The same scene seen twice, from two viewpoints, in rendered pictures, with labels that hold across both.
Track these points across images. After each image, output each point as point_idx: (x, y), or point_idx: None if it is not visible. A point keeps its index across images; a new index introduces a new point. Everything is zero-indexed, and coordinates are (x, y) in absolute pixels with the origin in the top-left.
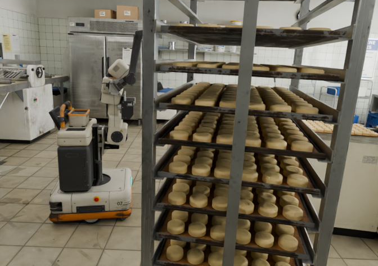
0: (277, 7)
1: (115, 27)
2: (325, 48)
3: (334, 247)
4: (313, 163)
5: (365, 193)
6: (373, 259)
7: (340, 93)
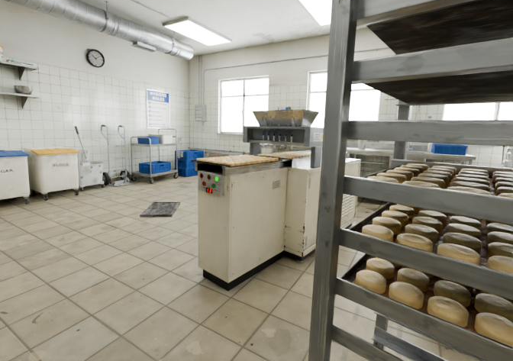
0: (57, 40)
1: None
2: (124, 97)
3: (273, 283)
4: (241, 203)
5: (276, 217)
6: (301, 275)
7: None
